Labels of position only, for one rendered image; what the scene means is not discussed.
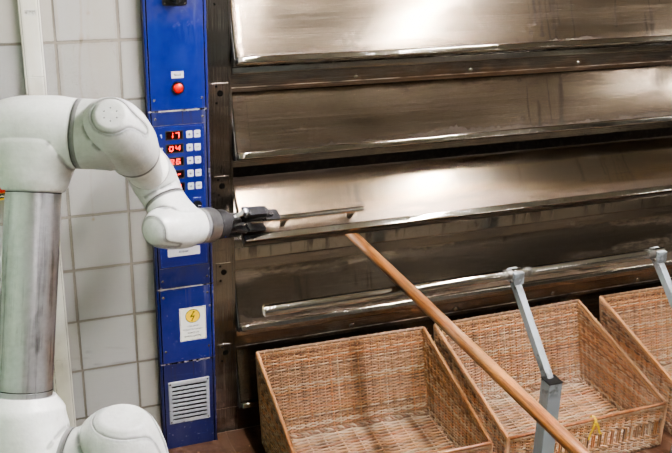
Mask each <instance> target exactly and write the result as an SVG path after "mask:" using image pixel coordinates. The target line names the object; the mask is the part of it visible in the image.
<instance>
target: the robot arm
mask: <svg viewBox="0 0 672 453"><path fill-rule="evenodd" d="M75 169H95V170H107V171H113V170H115V171H116V172H117V173H118V174H119V175H121V176H123V177H125V178H127V180H128V182H129V184H130V186H131V188H132V190H133V192H134V193H135V195H136V196H137V197H138V198H139V200H140V202H141V203H142V204H143V206H144V207H145V209H146V211H147V213H148V214H147V215H146V217H145V218H144V220H143V222H142V228H141V229H142V234H143V237H144V239H145V240H146V242H147V243H148V244H150V245H151V246H154V247H157V248H161V249H185V248H190V247H193V246H195V245H197V244H203V243H212V242H215V241H217V240H218V239H223V238H232V237H240V236H242V233H247V232H255V231H265V230H266V227H265V225H264V223H259V224H251V223H250V222H252V221H257V220H261V219H262V220H263V221H270V220H279V219H281V217H280V215H279V213H278V211H277V209H269V210H268V209H267V207H266V206H254V207H246V206H243V207H242V208H241V209H242V211H241V212H238V213H237V212H234V213H228V212H227V211H225V210H222V209H218V210H216V209H214V208H211V207H206V208H197V207H196V206H195V205H194V204H193V203H192V202H191V201H190V200H189V199H188V197H187V196H186V195H185V193H184V191H183V189H182V187H181V184H180V181H179V179H178V177H177V173H176V171H175V169H174V167H173V165H172V163H171V161H170V160H169V158H168V157H167V155H166V154H165V153H164V152H163V151H162V150H161V149H160V148H159V144H158V140H157V135H156V133H155V131H154V129H153V127H152V125H151V124H150V122H149V121H148V119H147V118H146V116H145V115H144V114H143V113H142V112H141V111H140V110H139V109H138V108H137V107H136V106H135V105H133V104H132V103H130V102H128V101H126V100H124V99H121V98H118V97H103V98H99V99H85V98H72V97H67V96H58V95H25V96H15V97H9V98H5V99H1V100H0V188H1V190H5V196H4V214H3V236H2V257H1V292H0V453H169V452H168V448H167V444H166V441H165V439H164V436H163V434H162V431H161V429H160V427H159V426H158V424H157V422H156V421H155V419H154V418H153V416H152V415H151V414H150V413H148V412H147V411H145V410H143V409H142V408H140V407H138V406H135V405H130V404H117V405H112V406H109V407H105V408H102V409H100V410H98V411H96V412H95V413H94V414H92V415H91V416H90V417H88V418H87V419H86V420H85V421H84V422H83V424H82V426H78V427H70V423H69V419H68V416H67V412H66V405H65V404H64V402H63V401H62V399H61V398H60V397H59V396H58V395H57V394H56V393H55V392H53V377H54V355H55V334H56V312H57V290H58V268H59V246H60V224H61V202H62V193H64V192H65V191H66V190H67V188H68V187H69V185H70V181H71V178H72V176H73V174H74V171H75Z"/></svg>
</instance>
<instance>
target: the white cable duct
mask: <svg viewBox="0 0 672 453"><path fill-rule="evenodd" d="M17 2H18V12H19V23H20V33H21V44H22V54H23V65H24V75H25V85H26V95H47V86H46V74H45V63H44V52H43V40H42V29H41V17H40V6H39V0H17ZM53 378H54V389H55V393H56V394H57V395H58V396H59V397H60V398H61V399H62V401H63V402H64V404H65V405H66V412H67V416H68V419H69V423H70V427H76V417H75V405H74V394H73V383H72V371H71V360H70V348H69V337H68V326H67V314H66V303H65V291H64V280H63V269H62V257H61V246H59V268H58V290H57V312H56V334H55V355H54V377H53Z"/></svg>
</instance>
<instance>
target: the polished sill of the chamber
mask: <svg viewBox="0 0 672 453"><path fill-rule="evenodd" d="M669 205H672V194H671V195H662V196H654V197H646V198H638V199H630V200H622V201H613V202H605V203H597V204H589V205H581V206H573V207H564V208H556V209H548V210H540V211H532V212H523V213H515V214H507V215H499V216H491V217H483V218H474V219H466V220H458V221H450V222H442V223H434V224H425V225H417V226H409V227H401V228H393V229H384V230H376V231H368V232H360V233H358V234H360V235H361V236H362V237H363V238H364V239H365V240H366V241H367V242H368V243H369V244H371V243H379V242H386V241H394V240H402V239H410V238H418V237H426V236H433V235H441V234H449V233H457V232H465V231H473V230H481V229H488V228H496V227H504V226H512V225H520V224H528V223H536V222H543V221H551V220H559V219H567V218H575V217H583V216H591V215H598V214H606V213H614V212H622V211H630V210H638V209H646V208H653V207H661V206H669ZM347 246H355V244H354V243H353V242H352V241H351V240H350V239H349V238H348V237H347V236H346V235H345V234H344V235H335V236H327V237H319V238H311V239H303V240H295V241H286V242H278V243H270V244H262V245H254V246H245V247H243V243H242V239H241V240H234V255H235V261H237V260H245V259H253V258H261V257H269V256H276V255H284V254H292V253H300V252H308V251H316V250H324V249H331V248H339V247H347Z"/></svg>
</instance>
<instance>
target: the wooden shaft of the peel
mask: <svg viewBox="0 0 672 453"><path fill-rule="evenodd" d="M345 235H346V236H347V237H348V238H349V239H350V240H351V241H352V242H353V243H354V244H355V245H356V246H357V247H358V248H359V249H360V250H361V251H362V252H363V253H364V254H365V255H366V256H367V257H368V258H369V259H370V260H371V261H372V262H373V263H374V264H375V265H376V266H377V267H379V268H380V269H381V270H382V271H383V272H384V273H385V274H386V275H387V276H388V277H389V278H390V279H391V280H392V281H393V282H394V283H395V284H396V285H397V286H398V287H399V288H400V289H401V290H402V291H403V292H404V293H405V294H406V295H407V296H408V297H409V298H410V299H411V300H412V301H413V302H414V303H415V304H416V305H417V306H418V307H420V308H421V309H422V310H423V311H424V312H425V313H426V314H427V315H428V316H429V317H430V318H431V319H432V320H433V321H434V322H435V323H436V324H437V325H438V326H439V327H440V328H441V329H442V330H443V331H444V332H445V333H446V334H447V335H448V336H449V337H450V338H451V339H452V340H453V341H454V342H455V343H456V344H457V345H458V346H459V347H461V348H462V349H463V350H464V351H465V352H466V353H467V354H468V355H469V356H470V357H471V358H472V359H473V360H474V361H475V362H476V363H477V364H478V365H479V366H480V367H481V368H482V369H483V370H484V371H485V372H486V373H487V374H488V375H489V376H490V377H491V378H492V379H493V380H494V381H495V382H496V383H497V384H498V385H499V386H501V387H502V388H503V389H504V390H505V391H506V392H507V393H508V394H509V395H510V396H511V397H512V398H513V399H514V400H515V401H516V402H517V403H518V404H519V405H520V406H521V407H522V408H523V409H524V410H525V411H526V412H527V413H528V414H529V415H530V416H531V417H532V418H533V419H534V420H535V421H536V422H537V423H538V424H539V425H540V426H542V427H543V428H544V429H545V430H546V431H547V432H548V433H549V434H550V435H551V436H552V437H553V438H554V439H555V440H556V441H557V442H558V443H559V444H560V445H561V446H562V447H563V448H564V449H565V450H566V451H567V452H568V453H591V452H590V451H589V450H588V449H587V448H586V447H585V446H584V445H583V444H582V443H581V442H580V441H579V440H578V439H576V438H575V437H574V436H573V435H572V434H571V433H570V432H569V431H568V430H567V429H566V428H565V427H564V426H563V425H562V424H561V423H559V422H558V421H557V420H556V419H555V418H554V417H553V416H552V415H551V414H550V413H549V412H548V411H547V410H546V409H545V408H544V407H542V406H541V405H540V404H539V403H538V402H537V401H536V400H535V399H534V398H533V397H532V396H531V395H530V394H529V393H528V392H526V391H525V390H524V389H523V388H522V387H521V386H520V385H519V384H518V383H517V382H516V381H515V380H514V379H513V378H512V377H511V376H509V375H508V374H507V373H506V372H505V371H504V370H503V369H502V368H501V367H500V366H499V365H498V364H497V363H496V362H495V361H494V360H492V359H491V358H490V357H489V356H488V355H487V354H486V353H485V352H484V351H483V350H482V349H481V348H480V347H479V346H478V345H477V344H475V343H474V342H473V341H472V340H471V339H470V338H469V337H468V336H467V335H466V334H465V333H464V332H463V331H462V330H461V329H459V328H458V327H457V326H456V325H455V324H454V323H453V322H452V321H451V320H450V319H449V318H448V317H447V316H446V315H445V314H444V313H442V312H441V311H440V310H439V309H438V308H437V307H436V306H435V305H434V304H433V303H432V302H431V301H430V300H429V299H428V298H427V297H425V296H424V295H423V294H422V293H421V292H420V291H419V290H418V289H417V288H416V287H415V286H414V285H413V284H412V283H411V282H410V281H408V280H407V279H406V278H405V277H404V276H403V275H402V274H401V273H400V272H399V271H398V270H397V269H396V268H395V267H394V266H393V265H391V264H390V263H389V262H388V261H387V260H386V259H385V258H384V257H383V256H382V255H381V254H380V253H379V252H378V251H377V250H375V249H374V248H373V247H372V246H371V245H370V244H369V243H368V242H367V241H366V240H365V239H364V238H363V237H362V236H361V235H360V234H358V233H352V234H345Z"/></svg>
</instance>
